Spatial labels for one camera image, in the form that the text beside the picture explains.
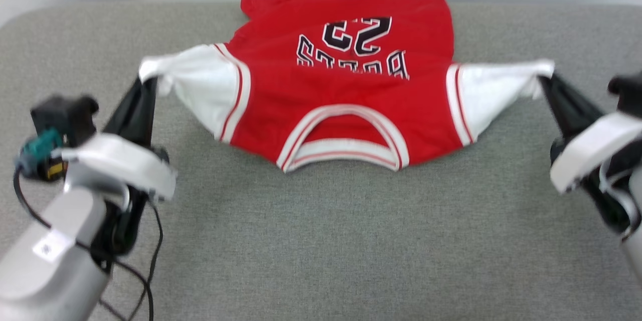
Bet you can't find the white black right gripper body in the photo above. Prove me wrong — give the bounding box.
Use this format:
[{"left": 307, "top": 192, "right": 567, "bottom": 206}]
[{"left": 549, "top": 112, "right": 642, "bottom": 195}]

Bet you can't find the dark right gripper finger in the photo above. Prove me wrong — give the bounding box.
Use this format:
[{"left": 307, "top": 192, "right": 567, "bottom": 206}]
[
  {"left": 539, "top": 76, "right": 577, "bottom": 142},
  {"left": 550, "top": 73, "right": 606, "bottom": 128}
]

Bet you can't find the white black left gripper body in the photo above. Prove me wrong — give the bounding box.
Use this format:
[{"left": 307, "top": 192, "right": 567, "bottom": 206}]
[{"left": 52, "top": 132, "right": 178, "bottom": 203}]

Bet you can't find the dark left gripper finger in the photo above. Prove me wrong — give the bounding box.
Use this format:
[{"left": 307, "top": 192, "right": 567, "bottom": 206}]
[
  {"left": 102, "top": 79, "right": 147, "bottom": 140},
  {"left": 134, "top": 77, "right": 159, "bottom": 148}
]

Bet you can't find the red and white basketball jersey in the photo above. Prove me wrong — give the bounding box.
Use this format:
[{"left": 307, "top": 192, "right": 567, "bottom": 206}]
[{"left": 138, "top": 0, "right": 555, "bottom": 174}]

